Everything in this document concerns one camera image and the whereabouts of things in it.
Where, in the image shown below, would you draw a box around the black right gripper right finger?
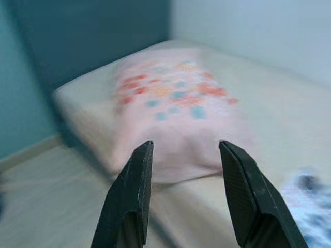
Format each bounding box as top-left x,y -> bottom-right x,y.
218,140 -> 310,248

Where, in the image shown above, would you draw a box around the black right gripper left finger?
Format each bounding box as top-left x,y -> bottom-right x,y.
90,140 -> 155,248

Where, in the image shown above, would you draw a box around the pink dotted pillow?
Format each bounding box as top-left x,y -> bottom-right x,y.
110,48 -> 259,185

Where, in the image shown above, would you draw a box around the white book blue letters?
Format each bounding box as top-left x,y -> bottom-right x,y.
280,166 -> 331,248

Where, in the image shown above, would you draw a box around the cream sheeted bed mattress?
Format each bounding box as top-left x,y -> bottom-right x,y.
53,38 -> 331,248

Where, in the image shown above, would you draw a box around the teal upholstered headboard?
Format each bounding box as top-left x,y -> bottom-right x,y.
9,0 -> 173,149

